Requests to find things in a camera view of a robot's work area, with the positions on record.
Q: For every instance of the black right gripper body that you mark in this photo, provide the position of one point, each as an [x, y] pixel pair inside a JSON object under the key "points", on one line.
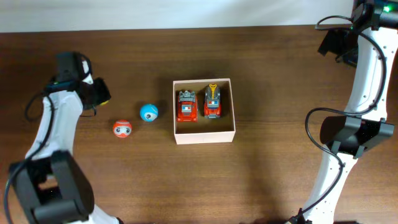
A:
{"points": [[342, 44]]}

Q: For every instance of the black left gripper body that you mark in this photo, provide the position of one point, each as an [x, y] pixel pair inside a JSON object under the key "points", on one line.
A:
{"points": [[103, 93]]}

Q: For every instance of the red face ball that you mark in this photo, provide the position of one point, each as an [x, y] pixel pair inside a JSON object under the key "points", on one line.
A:
{"points": [[122, 128]]}

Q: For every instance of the blue face ball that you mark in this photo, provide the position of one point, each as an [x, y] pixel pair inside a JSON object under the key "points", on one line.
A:
{"points": [[149, 112]]}

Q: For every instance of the red toy truck blue tracks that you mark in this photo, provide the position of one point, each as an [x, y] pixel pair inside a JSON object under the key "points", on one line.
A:
{"points": [[187, 109]]}

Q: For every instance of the white cardboard box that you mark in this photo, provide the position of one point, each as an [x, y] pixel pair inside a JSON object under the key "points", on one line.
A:
{"points": [[205, 130]]}

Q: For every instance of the red toy truck yellow ladder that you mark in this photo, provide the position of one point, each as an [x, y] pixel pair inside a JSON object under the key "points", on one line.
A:
{"points": [[212, 104]]}

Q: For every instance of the yellow face ball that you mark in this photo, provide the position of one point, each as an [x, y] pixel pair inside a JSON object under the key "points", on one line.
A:
{"points": [[103, 103]]}

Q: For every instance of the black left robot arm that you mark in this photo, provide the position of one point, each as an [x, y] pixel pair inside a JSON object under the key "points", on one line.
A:
{"points": [[49, 184]]}

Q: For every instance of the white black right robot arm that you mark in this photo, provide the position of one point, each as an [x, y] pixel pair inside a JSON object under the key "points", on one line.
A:
{"points": [[369, 45]]}

